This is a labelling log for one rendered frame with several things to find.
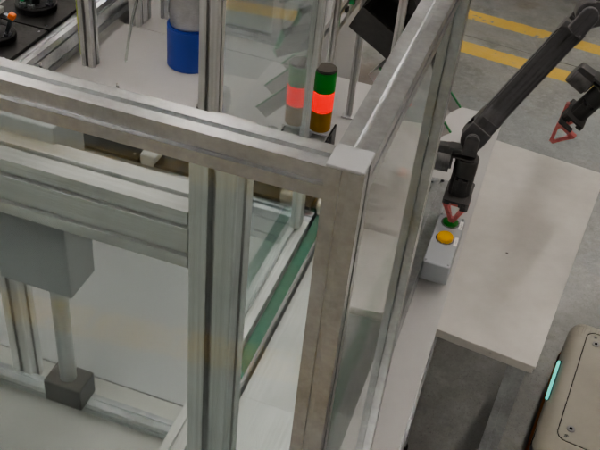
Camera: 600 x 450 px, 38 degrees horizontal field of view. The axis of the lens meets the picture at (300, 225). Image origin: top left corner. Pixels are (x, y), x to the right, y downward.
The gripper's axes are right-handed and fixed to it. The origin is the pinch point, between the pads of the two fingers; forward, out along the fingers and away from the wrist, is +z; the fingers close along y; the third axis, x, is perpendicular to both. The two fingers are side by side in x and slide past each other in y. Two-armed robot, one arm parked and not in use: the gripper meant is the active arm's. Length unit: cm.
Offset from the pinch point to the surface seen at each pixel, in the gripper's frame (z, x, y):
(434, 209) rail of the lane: 1.5, -5.3, -4.1
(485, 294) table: 11.6, 13.4, 11.1
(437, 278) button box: 5.9, 1.0, 17.2
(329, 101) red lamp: -36, -32, 20
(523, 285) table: 11.5, 22.1, 3.5
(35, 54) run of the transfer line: 2, -139, -26
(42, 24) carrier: 1, -147, -43
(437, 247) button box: 1.6, -1.2, 11.0
